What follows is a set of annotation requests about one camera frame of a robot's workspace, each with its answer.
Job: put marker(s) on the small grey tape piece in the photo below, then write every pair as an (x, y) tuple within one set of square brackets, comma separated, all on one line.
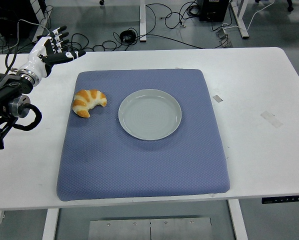
[(217, 98)]

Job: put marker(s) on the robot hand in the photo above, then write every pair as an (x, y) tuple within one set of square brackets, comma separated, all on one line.
[(35, 62)]

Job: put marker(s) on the grey round plate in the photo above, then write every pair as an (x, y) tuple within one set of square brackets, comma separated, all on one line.
[(149, 116)]

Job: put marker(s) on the white table leg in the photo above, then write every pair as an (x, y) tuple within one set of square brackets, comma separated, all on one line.
[(50, 225), (238, 222)]

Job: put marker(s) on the black chair caster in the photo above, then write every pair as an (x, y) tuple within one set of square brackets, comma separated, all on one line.
[(102, 2), (290, 7)]

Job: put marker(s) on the croissant bread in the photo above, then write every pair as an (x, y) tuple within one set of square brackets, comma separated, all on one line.
[(89, 98)]

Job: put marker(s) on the black table control panel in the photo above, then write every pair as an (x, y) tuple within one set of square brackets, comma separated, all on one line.
[(284, 199)]

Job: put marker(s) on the black computer case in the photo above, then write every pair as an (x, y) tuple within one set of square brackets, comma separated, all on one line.
[(214, 10)]

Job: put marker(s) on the large clear tape piece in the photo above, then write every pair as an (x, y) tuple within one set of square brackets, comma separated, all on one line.
[(271, 119)]

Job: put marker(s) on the white desk leg with foot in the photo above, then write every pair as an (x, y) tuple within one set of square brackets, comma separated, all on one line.
[(241, 20)]

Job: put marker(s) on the blue quilted mat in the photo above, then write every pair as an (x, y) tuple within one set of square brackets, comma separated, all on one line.
[(139, 170)]

